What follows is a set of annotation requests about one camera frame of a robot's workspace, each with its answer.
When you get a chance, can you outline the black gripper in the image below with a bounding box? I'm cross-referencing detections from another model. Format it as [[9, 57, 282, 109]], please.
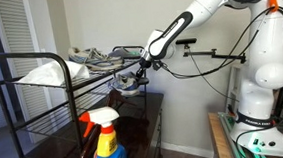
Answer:
[[134, 55, 157, 81]]

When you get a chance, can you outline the black metal shoe rack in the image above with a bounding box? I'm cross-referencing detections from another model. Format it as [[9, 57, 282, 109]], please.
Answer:
[[0, 42, 155, 158]]

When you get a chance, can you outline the grey green shoe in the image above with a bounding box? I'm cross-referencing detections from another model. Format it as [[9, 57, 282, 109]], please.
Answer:
[[106, 46, 145, 62]]

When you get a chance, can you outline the dark brown shoe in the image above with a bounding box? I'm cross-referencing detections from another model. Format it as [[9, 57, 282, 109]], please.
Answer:
[[103, 87, 138, 111]]

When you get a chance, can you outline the grey blue running sneaker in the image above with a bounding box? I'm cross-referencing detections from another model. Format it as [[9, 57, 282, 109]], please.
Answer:
[[66, 43, 126, 74]]

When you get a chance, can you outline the dark brown wooden dresser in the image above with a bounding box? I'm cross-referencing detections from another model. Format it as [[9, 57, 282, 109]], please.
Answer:
[[0, 89, 170, 158]]

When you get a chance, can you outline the blue yellow spray bottle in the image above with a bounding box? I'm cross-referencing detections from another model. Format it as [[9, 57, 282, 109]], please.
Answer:
[[77, 105, 129, 158]]

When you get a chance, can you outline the white crumpled cloth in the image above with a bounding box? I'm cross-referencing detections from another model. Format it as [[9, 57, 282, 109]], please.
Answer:
[[15, 58, 92, 90]]

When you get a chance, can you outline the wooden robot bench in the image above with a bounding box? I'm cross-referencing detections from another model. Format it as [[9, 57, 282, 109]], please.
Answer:
[[207, 110, 236, 158]]

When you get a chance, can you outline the white louvered closet door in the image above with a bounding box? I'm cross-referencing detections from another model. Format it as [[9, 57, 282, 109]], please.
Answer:
[[0, 0, 54, 147]]

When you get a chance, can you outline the black camera bar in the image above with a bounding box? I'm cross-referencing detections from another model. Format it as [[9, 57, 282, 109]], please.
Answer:
[[175, 37, 198, 46]]

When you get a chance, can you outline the thin black camera cable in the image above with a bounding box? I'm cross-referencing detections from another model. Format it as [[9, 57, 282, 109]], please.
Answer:
[[188, 45, 240, 107]]

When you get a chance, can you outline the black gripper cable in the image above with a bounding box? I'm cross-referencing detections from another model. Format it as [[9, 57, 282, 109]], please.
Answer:
[[150, 6, 283, 82]]

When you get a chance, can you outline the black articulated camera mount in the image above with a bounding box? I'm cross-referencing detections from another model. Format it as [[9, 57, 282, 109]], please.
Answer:
[[182, 40, 249, 69]]

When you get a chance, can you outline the green robot base plate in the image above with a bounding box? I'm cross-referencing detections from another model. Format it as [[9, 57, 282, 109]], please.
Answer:
[[217, 106, 283, 158]]

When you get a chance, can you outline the black base cable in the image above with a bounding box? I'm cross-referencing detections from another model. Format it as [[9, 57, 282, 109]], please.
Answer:
[[230, 88, 283, 158]]

